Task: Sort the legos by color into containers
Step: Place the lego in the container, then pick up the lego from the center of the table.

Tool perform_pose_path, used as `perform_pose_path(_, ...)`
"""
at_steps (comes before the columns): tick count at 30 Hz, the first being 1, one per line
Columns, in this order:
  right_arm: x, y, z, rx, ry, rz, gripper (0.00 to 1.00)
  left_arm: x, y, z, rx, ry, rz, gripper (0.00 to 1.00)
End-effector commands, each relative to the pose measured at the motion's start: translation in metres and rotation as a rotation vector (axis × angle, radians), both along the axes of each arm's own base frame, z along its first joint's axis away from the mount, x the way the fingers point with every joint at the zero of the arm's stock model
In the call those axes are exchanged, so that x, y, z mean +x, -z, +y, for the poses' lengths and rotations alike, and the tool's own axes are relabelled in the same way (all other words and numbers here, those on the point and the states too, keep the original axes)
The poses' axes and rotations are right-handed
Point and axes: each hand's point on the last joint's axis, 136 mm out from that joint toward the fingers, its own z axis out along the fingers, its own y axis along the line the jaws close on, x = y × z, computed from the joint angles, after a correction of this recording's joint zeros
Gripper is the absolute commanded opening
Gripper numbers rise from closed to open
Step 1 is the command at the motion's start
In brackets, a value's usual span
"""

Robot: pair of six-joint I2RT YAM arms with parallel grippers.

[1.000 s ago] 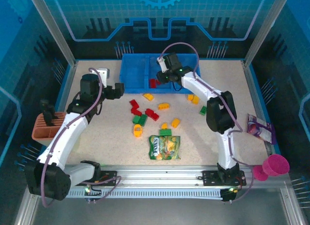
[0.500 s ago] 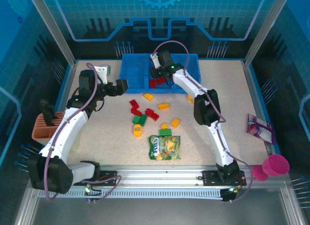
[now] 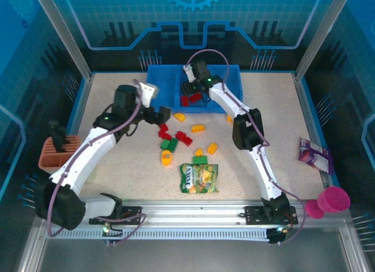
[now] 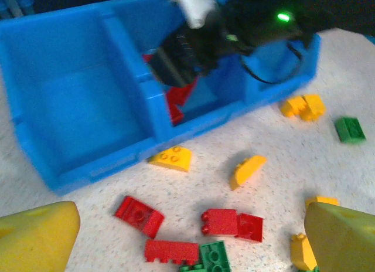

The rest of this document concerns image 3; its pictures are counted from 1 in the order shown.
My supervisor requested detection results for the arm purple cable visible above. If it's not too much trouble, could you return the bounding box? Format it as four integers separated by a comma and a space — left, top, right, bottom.
46, 78, 147, 246
186, 48, 308, 246

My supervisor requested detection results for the green yellow candy bag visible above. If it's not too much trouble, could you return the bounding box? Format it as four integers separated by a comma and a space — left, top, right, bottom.
179, 163, 220, 194

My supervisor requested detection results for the purple snack packet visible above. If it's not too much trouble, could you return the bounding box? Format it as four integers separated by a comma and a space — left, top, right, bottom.
298, 137, 335, 175

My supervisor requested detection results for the large yellow lego brick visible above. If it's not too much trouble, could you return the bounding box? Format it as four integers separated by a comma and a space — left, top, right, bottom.
161, 149, 173, 166

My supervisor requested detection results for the aluminium front rail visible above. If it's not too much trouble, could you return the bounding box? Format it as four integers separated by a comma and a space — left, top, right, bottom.
33, 198, 354, 229

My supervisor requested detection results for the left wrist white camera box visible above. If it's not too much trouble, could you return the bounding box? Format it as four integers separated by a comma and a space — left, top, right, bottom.
137, 81, 159, 107

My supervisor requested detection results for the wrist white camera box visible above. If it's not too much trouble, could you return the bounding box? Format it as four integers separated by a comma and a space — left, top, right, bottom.
183, 63, 196, 83
137, 81, 159, 107

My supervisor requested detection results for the aluminium frame post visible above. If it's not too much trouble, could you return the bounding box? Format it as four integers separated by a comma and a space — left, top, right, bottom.
32, 0, 94, 80
294, 0, 354, 79

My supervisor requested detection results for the black mounting plate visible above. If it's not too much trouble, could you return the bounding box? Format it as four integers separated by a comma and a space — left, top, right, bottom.
244, 205, 299, 226
88, 206, 144, 226

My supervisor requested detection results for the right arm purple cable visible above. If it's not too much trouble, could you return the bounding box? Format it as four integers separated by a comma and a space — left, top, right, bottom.
186, 48, 308, 246

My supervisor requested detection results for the black tool in rack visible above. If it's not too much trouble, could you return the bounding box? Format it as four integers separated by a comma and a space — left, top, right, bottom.
46, 120, 71, 154

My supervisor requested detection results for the orange slotted rack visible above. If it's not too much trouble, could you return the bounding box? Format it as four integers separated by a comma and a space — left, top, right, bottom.
37, 135, 82, 170

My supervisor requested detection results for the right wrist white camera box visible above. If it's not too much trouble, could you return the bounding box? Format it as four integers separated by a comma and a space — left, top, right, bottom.
183, 63, 196, 83

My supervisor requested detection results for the slotted grey cable tray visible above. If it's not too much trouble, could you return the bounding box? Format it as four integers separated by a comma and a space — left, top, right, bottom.
46, 228, 272, 241

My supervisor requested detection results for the black controller board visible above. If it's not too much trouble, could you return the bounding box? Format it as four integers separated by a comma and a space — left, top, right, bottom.
266, 225, 289, 246
101, 222, 124, 246

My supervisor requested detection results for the blue three-compartment bin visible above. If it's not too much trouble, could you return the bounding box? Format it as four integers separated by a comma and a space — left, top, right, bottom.
142, 63, 243, 114

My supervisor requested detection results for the magenta plastic goblet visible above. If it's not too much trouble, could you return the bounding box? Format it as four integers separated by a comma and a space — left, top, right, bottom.
304, 186, 352, 220

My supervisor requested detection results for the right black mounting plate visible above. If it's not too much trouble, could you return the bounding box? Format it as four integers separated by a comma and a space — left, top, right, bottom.
244, 205, 299, 226

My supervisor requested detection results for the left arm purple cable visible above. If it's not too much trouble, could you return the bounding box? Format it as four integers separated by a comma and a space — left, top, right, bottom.
46, 78, 147, 246

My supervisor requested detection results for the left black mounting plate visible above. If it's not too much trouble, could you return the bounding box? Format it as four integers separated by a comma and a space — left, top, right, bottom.
88, 206, 144, 226

